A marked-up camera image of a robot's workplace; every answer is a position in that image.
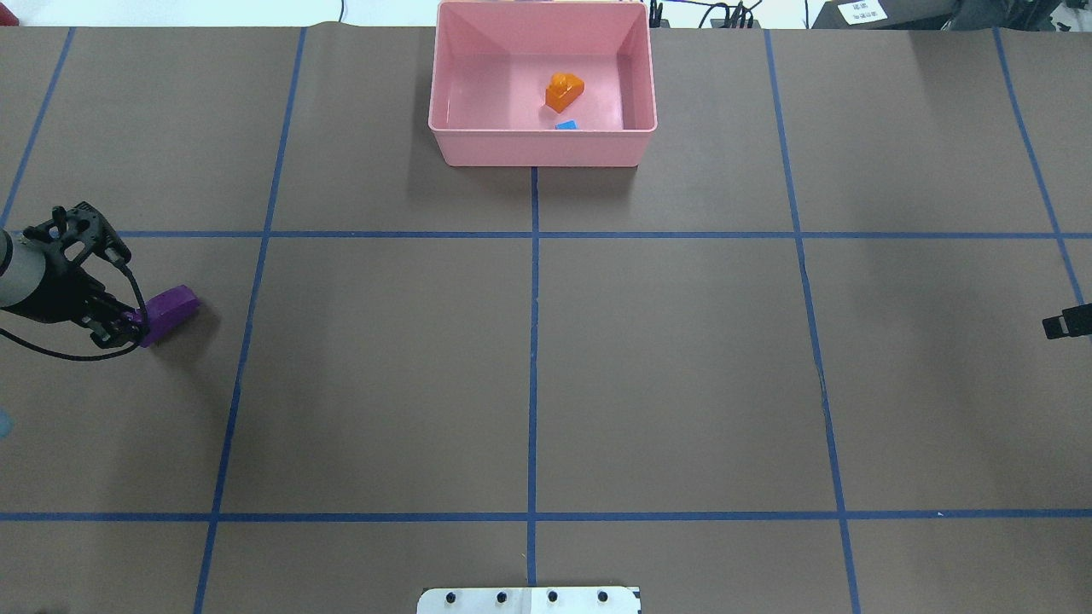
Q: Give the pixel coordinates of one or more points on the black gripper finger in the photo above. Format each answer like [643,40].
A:
[1075,322]

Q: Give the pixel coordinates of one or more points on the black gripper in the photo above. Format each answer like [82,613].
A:
[58,298]

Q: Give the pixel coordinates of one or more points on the purple wedge block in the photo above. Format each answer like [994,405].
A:
[166,312]

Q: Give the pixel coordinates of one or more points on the orange wedge block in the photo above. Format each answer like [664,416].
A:
[562,90]

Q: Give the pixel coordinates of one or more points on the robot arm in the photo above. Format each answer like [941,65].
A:
[21,272]

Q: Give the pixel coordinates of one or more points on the pink plastic box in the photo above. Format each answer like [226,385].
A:
[493,59]

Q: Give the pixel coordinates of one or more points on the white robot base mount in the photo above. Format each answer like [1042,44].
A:
[563,599]

